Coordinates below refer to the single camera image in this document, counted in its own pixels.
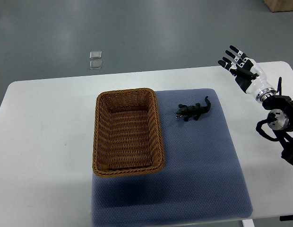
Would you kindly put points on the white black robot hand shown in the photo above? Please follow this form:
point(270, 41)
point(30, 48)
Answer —
point(248, 74)

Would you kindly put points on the dark toy crocodile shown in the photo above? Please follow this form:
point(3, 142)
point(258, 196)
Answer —
point(193, 110)

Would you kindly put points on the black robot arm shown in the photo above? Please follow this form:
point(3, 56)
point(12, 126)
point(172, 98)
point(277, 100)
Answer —
point(279, 121)

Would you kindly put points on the brown wicker basket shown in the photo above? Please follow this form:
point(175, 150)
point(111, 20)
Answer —
point(127, 137)

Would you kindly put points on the wooden box corner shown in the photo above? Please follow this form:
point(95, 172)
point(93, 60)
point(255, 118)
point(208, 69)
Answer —
point(279, 5)

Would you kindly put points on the blue textured mat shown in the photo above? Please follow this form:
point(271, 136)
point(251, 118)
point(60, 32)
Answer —
point(201, 181)

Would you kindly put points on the white table leg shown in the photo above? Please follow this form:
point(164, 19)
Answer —
point(248, 223)

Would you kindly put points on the upper clear floor tile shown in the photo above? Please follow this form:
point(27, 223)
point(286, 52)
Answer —
point(95, 54)

